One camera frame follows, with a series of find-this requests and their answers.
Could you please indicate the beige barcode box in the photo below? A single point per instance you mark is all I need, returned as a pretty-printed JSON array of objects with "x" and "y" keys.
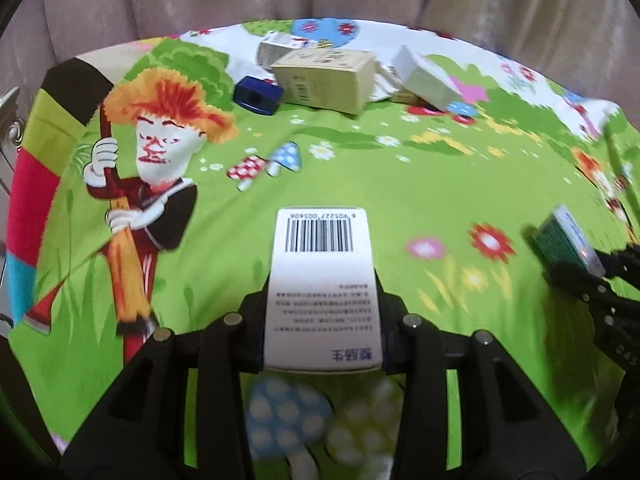
[{"x": 325, "y": 80}]

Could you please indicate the green printed blanket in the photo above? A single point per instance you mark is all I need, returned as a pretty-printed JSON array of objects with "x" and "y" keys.
[{"x": 350, "y": 170}]

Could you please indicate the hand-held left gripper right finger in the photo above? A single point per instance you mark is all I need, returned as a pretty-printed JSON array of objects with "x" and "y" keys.
[{"x": 395, "y": 335}]

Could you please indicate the white blue print box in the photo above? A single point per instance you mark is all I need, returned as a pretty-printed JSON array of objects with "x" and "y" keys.
[{"x": 280, "y": 47}]

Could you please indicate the tan small box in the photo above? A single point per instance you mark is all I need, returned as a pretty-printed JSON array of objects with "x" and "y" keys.
[{"x": 407, "y": 97}]

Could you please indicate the plain white box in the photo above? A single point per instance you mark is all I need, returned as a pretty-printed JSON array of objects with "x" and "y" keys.
[{"x": 425, "y": 77}]

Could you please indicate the teal green box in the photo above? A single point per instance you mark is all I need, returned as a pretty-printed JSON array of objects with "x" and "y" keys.
[{"x": 562, "y": 240}]

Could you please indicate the metal bed frame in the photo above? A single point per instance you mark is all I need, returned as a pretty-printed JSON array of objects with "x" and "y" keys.
[{"x": 11, "y": 130}]

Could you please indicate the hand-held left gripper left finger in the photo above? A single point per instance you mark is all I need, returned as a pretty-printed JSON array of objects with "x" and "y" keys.
[{"x": 250, "y": 335}]

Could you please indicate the white medicine box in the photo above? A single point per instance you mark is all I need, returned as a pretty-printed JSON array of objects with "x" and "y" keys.
[{"x": 322, "y": 300}]

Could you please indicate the dark blue small box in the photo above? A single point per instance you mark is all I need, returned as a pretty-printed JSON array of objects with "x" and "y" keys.
[{"x": 257, "y": 96}]

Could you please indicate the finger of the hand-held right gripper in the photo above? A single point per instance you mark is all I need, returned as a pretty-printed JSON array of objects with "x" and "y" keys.
[
  {"x": 585, "y": 285},
  {"x": 625, "y": 262}
]

